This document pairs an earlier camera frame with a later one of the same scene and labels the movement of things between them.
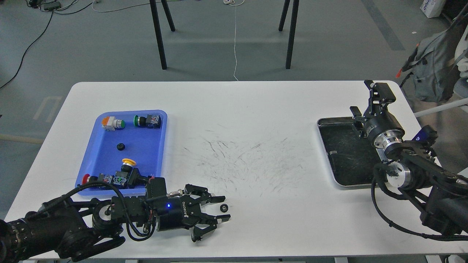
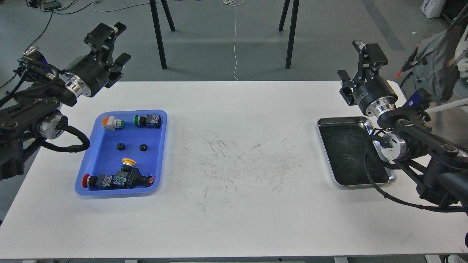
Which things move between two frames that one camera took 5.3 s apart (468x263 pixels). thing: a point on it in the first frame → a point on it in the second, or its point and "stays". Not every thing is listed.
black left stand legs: (153, 7) stays
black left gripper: (174, 212) → (90, 74)
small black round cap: (120, 146) stays
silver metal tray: (351, 159) stays
